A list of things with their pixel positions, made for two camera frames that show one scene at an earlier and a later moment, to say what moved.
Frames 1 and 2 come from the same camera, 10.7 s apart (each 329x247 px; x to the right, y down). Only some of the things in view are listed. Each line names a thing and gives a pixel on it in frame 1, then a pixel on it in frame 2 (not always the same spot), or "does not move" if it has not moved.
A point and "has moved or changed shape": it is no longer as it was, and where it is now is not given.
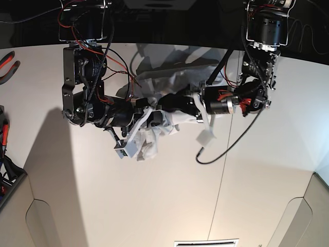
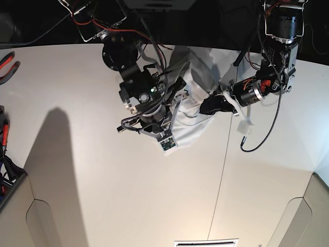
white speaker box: [159, 5] does not move
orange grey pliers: [3, 62] does not move
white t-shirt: [154, 81] has moved or changed shape
